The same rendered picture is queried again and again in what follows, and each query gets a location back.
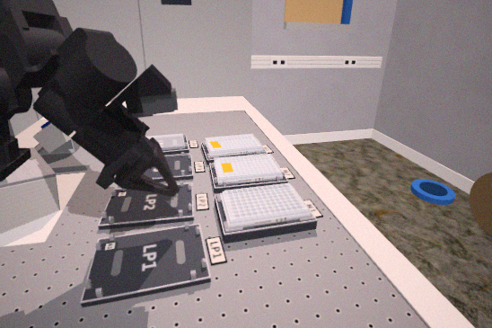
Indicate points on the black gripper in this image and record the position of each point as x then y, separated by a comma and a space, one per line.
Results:
139, 155

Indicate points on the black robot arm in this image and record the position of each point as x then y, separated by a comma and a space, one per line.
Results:
88, 70

